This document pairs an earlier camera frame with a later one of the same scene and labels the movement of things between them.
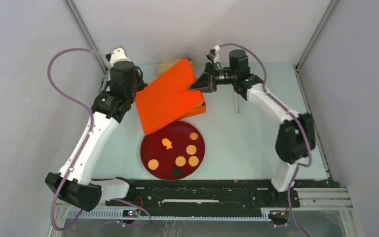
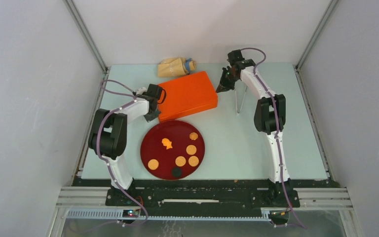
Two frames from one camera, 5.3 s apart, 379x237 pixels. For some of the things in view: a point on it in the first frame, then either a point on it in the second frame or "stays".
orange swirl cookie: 193,136 stays
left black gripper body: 139,85 → 152,115
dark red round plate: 173,152 stays
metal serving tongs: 237,111 stays
